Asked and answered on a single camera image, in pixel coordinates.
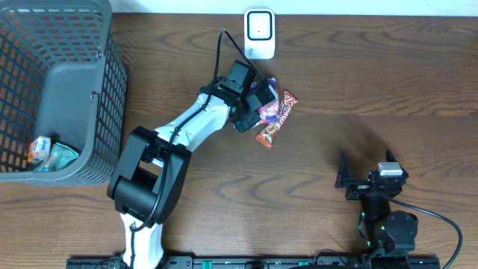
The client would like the small orange snack box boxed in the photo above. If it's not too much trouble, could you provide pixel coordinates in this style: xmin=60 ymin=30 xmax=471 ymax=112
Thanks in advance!
xmin=28 ymin=136 xmax=51 ymax=164

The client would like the red orange candy bar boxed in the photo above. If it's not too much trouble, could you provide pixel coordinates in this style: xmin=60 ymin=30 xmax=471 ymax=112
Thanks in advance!
xmin=256 ymin=90 xmax=298 ymax=149

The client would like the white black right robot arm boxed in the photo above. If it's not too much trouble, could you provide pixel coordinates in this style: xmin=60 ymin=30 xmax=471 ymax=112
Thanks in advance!
xmin=335 ymin=150 xmax=418 ymax=268

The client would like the black mounting rail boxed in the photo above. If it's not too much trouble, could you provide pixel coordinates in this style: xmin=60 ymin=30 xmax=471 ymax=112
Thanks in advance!
xmin=66 ymin=256 xmax=440 ymax=269

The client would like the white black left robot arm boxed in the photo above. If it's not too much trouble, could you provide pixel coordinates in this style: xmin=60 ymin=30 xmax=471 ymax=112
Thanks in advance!
xmin=107 ymin=61 xmax=278 ymax=268

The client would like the red purple snack packet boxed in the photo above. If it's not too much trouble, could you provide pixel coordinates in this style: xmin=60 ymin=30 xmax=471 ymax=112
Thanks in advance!
xmin=256 ymin=78 xmax=279 ymax=125

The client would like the white barcode scanner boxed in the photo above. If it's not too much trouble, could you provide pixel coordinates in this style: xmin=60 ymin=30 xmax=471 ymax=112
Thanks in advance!
xmin=243 ymin=9 xmax=276 ymax=60

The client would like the grey plastic mesh basket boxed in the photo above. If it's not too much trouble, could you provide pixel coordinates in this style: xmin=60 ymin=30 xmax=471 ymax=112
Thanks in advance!
xmin=1 ymin=0 xmax=128 ymax=186

